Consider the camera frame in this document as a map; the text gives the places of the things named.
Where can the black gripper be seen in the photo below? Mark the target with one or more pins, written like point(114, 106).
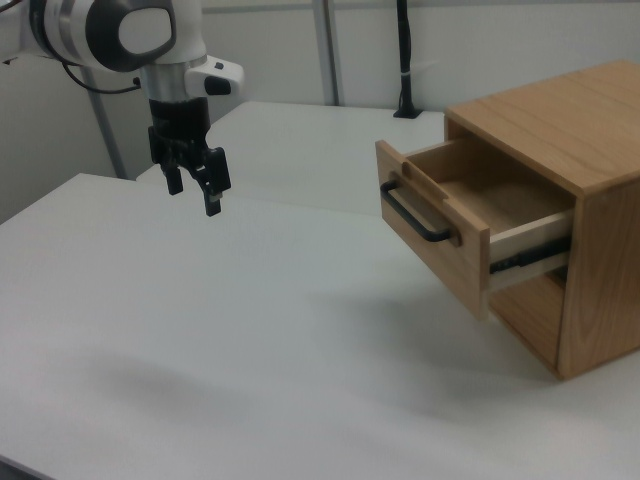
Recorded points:
point(177, 125)

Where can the wooden drawer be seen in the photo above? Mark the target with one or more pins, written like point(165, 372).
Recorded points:
point(450, 260)

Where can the wooden drawer cabinet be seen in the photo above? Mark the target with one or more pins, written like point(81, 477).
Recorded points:
point(550, 115)

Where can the black pole with base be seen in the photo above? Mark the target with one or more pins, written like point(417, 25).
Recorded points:
point(406, 50)

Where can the grey metal partition post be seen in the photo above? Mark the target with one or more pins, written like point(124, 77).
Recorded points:
point(327, 50)
point(105, 130)

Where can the black drawer slide rail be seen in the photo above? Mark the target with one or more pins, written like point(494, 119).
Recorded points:
point(530, 255)

